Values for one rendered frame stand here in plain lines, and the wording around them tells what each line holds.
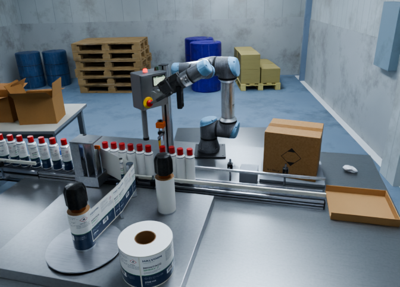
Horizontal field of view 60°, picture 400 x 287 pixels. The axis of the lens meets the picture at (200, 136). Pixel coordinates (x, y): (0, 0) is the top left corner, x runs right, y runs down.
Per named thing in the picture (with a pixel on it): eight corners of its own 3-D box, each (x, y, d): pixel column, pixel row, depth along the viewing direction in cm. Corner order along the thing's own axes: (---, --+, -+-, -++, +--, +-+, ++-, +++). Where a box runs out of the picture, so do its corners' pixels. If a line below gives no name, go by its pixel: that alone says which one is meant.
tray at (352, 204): (330, 219, 165) (331, 212, 163) (325, 190, 188) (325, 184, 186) (399, 227, 158) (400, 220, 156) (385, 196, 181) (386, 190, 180)
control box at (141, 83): (133, 107, 186) (129, 72, 179) (158, 100, 196) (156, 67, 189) (143, 111, 179) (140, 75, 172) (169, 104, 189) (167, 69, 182)
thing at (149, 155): (144, 180, 194) (141, 147, 186) (148, 175, 199) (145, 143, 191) (153, 181, 193) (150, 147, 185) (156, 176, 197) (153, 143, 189)
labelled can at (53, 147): (52, 170, 207) (45, 139, 200) (57, 166, 212) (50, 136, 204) (59, 171, 206) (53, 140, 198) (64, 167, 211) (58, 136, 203)
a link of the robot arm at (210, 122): (203, 131, 243) (202, 114, 237) (221, 133, 238) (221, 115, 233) (197, 138, 232) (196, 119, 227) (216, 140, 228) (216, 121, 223)
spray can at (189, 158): (184, 183, 189) (183, 150, 181) (188, 179, 193) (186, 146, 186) (193, 185, 187) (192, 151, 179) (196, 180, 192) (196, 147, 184)
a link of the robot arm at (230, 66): (219, 132, 239) (217, 53, 215) (240, 134, 234) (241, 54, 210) (214, 140, 229) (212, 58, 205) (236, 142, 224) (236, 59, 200)
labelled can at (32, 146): (36, 164, 215) (28, 134, 208) (43, 165, 214) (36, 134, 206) (30, 168, 211) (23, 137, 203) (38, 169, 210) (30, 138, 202)
